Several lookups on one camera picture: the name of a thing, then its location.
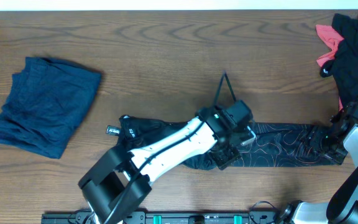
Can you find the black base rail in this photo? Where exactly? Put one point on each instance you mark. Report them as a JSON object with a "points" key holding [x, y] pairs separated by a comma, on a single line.
{"points": [[87, 217]]}

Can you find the folded navy blue shirt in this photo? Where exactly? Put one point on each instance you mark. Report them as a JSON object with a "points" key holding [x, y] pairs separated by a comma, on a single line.
{"points": [[48, 101]]}

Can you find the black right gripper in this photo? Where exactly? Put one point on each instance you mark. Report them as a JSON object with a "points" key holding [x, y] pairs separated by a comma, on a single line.
{"points": [[319, 132]]}

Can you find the plain black shirt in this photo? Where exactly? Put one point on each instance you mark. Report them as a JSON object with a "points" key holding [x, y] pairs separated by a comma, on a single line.
{"points": [[344, 66]]}

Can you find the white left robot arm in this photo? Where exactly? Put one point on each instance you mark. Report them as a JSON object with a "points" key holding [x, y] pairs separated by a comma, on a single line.
{"points": [[122, 178]]}

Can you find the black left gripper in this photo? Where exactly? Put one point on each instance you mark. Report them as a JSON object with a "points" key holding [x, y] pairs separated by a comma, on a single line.
{"points": [[224, 156]]}

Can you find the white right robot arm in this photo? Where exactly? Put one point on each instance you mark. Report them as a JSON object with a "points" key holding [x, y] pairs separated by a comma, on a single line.
{"points": [[343, 206]]}

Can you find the red cloth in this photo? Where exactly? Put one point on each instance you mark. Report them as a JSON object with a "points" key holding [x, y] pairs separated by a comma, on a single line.
{"points": [[331, 38]]}

